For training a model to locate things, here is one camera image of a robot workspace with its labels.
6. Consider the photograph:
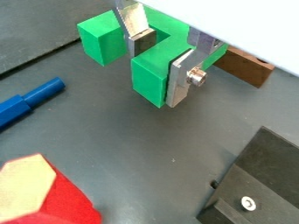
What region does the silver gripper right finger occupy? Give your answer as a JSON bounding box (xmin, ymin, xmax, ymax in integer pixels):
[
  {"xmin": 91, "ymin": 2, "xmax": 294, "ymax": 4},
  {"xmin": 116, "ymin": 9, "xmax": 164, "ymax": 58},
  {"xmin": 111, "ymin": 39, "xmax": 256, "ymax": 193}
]
[{"xmin": 166, "ymin": 27, "xmax": 224, "ymax": 108}]

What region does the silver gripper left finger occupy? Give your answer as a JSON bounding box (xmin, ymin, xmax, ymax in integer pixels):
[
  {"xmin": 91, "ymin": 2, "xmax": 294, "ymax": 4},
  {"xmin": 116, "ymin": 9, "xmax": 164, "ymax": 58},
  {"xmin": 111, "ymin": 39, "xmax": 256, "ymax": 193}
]
[{"xmin": 114, "ymin": 0, "xmax": 156, "ymax": 57}]

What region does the green U-shaped block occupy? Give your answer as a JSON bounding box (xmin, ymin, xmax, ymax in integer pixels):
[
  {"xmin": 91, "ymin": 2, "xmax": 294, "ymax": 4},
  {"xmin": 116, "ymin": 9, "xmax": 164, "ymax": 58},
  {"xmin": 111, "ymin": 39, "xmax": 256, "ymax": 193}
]
[{"xmin": 77, "ymin": 6, "xmax": 228, "ymax": 107}]

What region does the black fixture block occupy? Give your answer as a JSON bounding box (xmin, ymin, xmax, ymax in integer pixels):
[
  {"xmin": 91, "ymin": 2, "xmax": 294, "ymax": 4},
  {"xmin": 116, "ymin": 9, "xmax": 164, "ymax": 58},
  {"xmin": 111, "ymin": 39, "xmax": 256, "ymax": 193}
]
[{"xmin": 198, "ymin": 128, "xmax": 299, "ymax": 224}]

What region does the brown T-shaped block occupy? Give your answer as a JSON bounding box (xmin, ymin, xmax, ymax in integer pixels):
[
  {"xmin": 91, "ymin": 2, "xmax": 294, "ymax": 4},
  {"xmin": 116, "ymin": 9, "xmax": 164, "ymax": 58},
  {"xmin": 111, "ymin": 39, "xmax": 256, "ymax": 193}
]
[{"xmin": 215, "ymin": 46, "xmax": 275, "ymax": 88}]

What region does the blue peg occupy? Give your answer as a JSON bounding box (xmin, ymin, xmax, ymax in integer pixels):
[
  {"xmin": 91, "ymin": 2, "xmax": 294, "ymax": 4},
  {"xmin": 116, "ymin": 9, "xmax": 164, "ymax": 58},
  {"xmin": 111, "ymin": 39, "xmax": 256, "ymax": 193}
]
[{"xmin": 0, "ymin": 77, "xmax": 65, "ymax": 130}]

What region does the red hexagonal peg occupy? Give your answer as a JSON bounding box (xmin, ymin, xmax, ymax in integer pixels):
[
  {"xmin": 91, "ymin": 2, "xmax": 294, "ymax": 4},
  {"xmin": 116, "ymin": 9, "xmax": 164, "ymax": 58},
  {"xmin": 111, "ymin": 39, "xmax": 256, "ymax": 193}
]
[{"xmin": 0, "ymin": 154, "xmax": 102, "ymax": 224}]

